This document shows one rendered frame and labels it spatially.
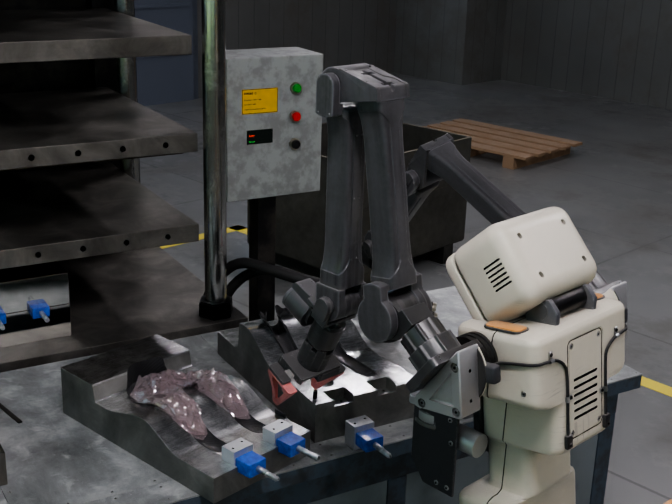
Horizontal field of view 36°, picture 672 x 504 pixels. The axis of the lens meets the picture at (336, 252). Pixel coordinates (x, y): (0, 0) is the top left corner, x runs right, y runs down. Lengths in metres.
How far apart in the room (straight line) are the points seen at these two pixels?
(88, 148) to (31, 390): 0.62
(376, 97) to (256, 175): 1.34
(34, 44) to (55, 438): 0.94
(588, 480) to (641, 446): 1.28
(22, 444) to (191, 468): 0.40
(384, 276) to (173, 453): 0.62
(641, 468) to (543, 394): 2.22
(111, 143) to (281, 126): 0.52
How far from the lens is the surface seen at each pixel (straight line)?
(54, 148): 2.61
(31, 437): 2.25
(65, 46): 2.60
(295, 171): 2.95
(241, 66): 2.81
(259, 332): 2.37
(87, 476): 2.10
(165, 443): 2.05
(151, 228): 2.75
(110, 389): 2.23
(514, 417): 1.78
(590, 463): 2.73
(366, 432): 2.14
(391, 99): 1.61
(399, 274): 1.65
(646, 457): 3.95
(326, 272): 1.75
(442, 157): 2.15
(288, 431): 2.07
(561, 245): 1.75
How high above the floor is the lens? 1.88
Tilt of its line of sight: 19 degrees down
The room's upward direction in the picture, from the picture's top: 2 degrees clockwise
